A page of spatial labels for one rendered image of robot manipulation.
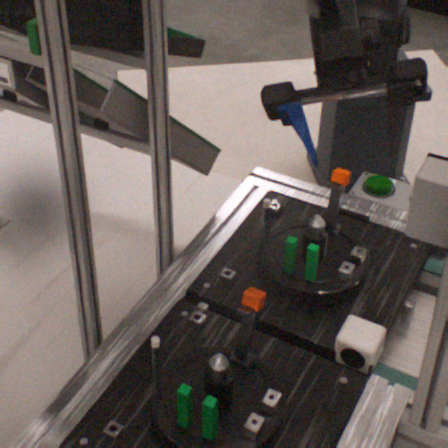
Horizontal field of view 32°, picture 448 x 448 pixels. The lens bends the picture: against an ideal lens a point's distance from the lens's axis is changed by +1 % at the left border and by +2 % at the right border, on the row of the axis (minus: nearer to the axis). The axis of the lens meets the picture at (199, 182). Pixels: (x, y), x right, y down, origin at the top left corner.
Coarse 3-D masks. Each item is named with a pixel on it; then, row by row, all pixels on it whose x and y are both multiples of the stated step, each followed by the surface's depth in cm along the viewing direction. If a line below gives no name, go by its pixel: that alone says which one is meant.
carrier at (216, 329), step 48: (192, 336) 90; (144, 384) 84; (192, 384) 82; (240, 384) 82; (288, 384) 84; (336, 384) 84; (96, 432) 80; (144, 432) 80; (192, 432) 77; (240, 432) 77; (288, 432) 80; (336, 432) 80
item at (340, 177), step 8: (336, 168) 100; (336, 176) 99; (344, 176) 98; (328, 184) 98; (336, 184) 98; (344, 184) 99; (336, 192) 100; (336, 200) 100; (328, 208) 101; (336, 208) 100; (328, 216) 101; (336, 216) 101; (328, 224) 101; (336, 224) 101
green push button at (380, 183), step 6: (366, 180) 115; (372, 180) 115; (378, 180) 115; (384, 180) 115; (390, 180) 114; (366, 186) 114; (372, 186) 113; (378, 186) 113; (384, 186) 113; (390, 186) 113; (372, 192) 113; (378, 192) 113; (384, 192) 113; (390, 192) 114
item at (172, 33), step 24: (0, 0) 80; (24, 0) 78; (72, 0) 79; (96, 0) 81; (120, 0) 84; (24, 24) 78; (72, 24) 80; (96, 24) 83; (120, 24) 86; (120, 48) 87; (144, 48) 90; (168, 48) 94; (192, 48) 98
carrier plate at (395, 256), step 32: (256, 224) 107; (352, 224) 107; (224, 256) 101; (256, 256) 101; (384, 256) 101; (416, 256) 101; (192, 288) 96; (224, 288) 96; (384, 288) 96; (288, 320) 92; (320, 320) 92; (384, 320) 92; (320, 352) 90
